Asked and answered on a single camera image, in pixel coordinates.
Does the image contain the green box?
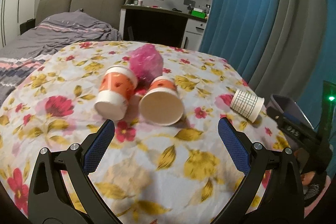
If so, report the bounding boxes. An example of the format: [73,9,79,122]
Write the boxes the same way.
[191,9,206,19]

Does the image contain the black bedside stand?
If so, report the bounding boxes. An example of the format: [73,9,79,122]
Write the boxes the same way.
[19,18,36,35]

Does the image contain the grid paper cup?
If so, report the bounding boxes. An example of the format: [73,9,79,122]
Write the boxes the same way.
[230,89,265,123]

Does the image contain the right hand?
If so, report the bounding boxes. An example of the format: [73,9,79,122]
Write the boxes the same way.
[299,155,332,208]

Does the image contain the grey striped duvet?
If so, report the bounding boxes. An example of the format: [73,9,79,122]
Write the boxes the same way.
[1,10,121,103]

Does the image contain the floral tablecloth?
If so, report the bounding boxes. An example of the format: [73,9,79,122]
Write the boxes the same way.
[1,42,288,223]

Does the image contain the blue grey curtain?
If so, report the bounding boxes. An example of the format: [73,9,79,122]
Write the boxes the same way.
[200,0,335,127]

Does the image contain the pink plastic bag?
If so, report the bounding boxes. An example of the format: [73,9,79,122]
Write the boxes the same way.
[129,44,163,85]

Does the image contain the orange paper cup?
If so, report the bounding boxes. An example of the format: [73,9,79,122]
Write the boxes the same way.
[94,65,138,121]
[138,76,184,126]

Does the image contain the grey bed headboard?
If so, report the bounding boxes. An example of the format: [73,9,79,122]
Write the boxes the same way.
[35,0,132,29]

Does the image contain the grey trash bin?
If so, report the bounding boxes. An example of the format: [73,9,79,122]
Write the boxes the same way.
[267,94,314,129]

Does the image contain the dark desk with drawers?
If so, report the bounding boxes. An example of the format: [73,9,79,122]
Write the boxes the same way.
[119,5,207,51]

